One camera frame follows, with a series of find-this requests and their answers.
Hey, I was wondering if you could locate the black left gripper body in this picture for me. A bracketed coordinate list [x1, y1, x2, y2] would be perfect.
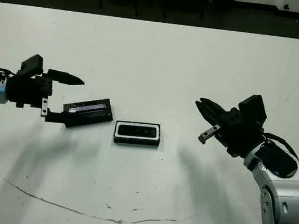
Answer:
[1, 66, 56, 119]

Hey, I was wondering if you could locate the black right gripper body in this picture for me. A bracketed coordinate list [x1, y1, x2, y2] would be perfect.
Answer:
[196, 103, 269, 161]

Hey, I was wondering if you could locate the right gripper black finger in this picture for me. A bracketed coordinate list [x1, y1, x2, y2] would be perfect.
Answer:
[192, 101, 229, 129]
[197, 97, 234, 120]

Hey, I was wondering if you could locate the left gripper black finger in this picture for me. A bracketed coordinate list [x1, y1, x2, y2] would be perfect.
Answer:
[46, 68, 86, 88]
[44, 109, 69, 127]

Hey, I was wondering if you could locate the black camera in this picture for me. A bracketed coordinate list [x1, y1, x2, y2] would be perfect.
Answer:
[116, 122, 159, 142]

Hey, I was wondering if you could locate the black box base white insert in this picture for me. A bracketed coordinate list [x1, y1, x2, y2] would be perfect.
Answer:
[112, 117, 163, 150]

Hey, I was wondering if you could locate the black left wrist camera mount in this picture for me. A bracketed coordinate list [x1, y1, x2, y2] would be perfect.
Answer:
[19, 52, 46, 80]

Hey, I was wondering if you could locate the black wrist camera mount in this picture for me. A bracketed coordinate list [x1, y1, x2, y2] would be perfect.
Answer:
[19, 52, 46, 80]
[235, 92, 271, 128]

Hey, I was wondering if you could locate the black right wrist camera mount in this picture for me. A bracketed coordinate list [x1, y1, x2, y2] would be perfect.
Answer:
[235, 92, 271, 128]

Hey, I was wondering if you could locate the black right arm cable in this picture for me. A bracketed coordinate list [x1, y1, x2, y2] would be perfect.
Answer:
[258, 131, 299, 172]

